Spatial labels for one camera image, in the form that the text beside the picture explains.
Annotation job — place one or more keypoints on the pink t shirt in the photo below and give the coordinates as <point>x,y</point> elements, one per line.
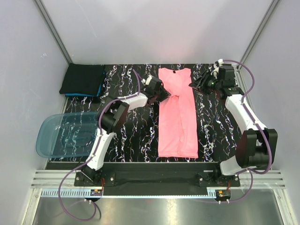
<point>177,125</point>

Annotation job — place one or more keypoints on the folded blue t shirt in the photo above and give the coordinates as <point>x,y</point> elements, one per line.
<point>87,89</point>

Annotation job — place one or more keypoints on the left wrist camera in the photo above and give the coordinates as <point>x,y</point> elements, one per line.
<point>146,81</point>

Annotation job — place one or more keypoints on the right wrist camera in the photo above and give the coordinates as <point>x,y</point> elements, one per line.
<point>217,64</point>

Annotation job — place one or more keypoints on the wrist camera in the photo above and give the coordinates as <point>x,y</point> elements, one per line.
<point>146,81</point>
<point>217,64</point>

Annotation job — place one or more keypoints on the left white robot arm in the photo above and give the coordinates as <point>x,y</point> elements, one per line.
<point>111,119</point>

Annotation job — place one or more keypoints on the blue plastic bin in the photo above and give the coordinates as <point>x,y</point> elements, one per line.
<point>67,135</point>

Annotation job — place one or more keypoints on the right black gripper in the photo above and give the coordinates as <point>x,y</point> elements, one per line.
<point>199,83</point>

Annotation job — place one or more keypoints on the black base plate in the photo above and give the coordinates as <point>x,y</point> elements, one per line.
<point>194,173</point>

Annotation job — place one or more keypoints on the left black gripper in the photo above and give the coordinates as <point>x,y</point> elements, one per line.
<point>165,94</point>

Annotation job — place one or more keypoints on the aluminium frame rail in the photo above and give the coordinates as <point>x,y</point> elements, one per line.
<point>52,183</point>

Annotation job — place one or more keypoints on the folded black t shirt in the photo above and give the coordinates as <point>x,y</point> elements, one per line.
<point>77,73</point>

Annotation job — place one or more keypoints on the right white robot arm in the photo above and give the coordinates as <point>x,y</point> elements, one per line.
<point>256,149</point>

